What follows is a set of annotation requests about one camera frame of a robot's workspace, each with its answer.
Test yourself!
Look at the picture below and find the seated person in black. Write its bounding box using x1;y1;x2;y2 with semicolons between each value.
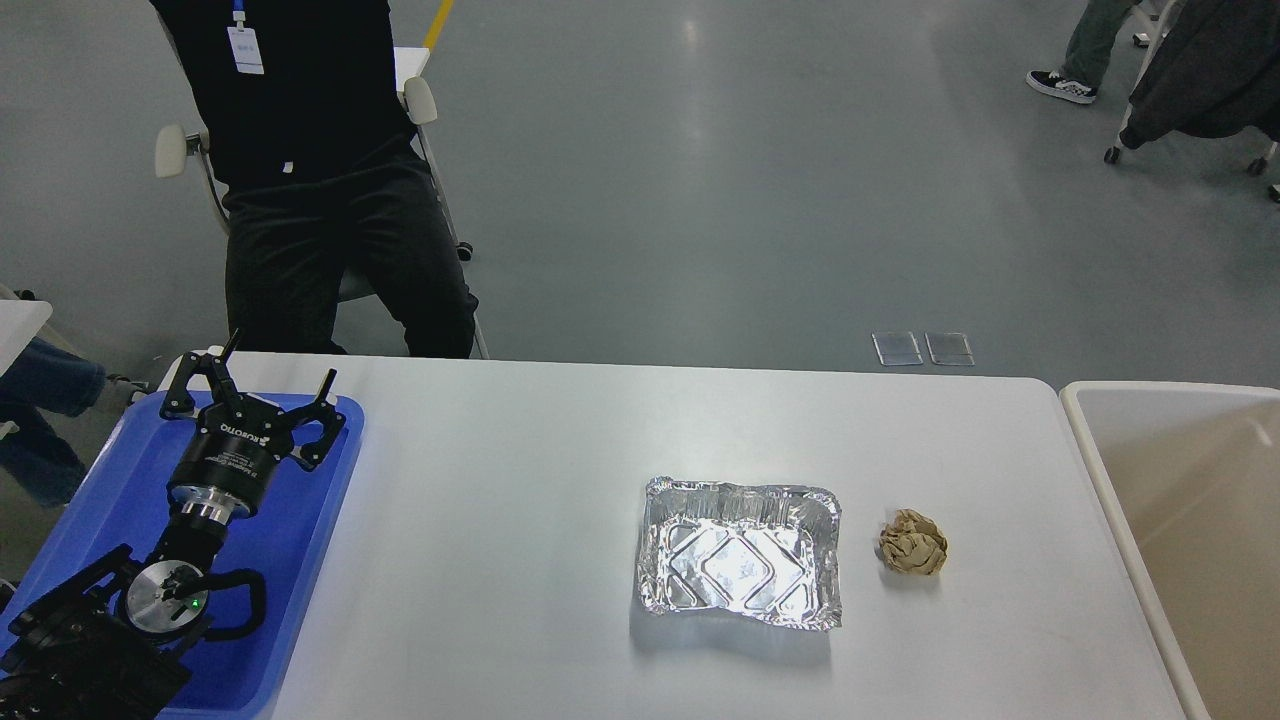
148;0;479;359

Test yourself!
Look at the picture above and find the aluminium foil tray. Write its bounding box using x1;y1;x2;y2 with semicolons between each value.
635;477;844;632

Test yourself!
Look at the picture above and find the person in blue jeans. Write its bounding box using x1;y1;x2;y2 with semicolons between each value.
1;337;151;509

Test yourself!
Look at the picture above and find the crumpled brown paper ball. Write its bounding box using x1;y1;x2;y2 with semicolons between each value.
878;509;948;577

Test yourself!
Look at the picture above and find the white side table corner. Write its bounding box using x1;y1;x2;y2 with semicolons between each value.
0;299;52;374

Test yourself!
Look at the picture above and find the floor plate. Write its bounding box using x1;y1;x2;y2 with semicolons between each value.
925;332;975;366
872;331;924;366

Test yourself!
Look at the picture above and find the floor plate right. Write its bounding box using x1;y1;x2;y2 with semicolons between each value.
925;332;975;366

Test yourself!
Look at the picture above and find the white ID badge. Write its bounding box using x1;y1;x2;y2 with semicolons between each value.
227;22;265;76

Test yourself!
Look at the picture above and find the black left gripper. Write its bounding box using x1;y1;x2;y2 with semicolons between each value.
160;328;346;518

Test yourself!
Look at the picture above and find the person leg with sneaker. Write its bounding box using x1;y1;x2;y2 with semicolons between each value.
1025;1;1140;106

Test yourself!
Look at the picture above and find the beige plastic bin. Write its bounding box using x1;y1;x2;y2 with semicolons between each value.
1060;380;1279;719

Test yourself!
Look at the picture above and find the blue plastic tray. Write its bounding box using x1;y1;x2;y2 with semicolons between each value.
3;396;364;719

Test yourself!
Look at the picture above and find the chair with dark jacket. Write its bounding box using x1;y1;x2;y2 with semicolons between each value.
1103;1;1279;176

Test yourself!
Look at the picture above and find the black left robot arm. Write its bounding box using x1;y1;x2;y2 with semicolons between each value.
3;350;364;719

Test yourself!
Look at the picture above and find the floor plate left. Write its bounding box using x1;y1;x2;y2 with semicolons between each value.
872;331;924;366

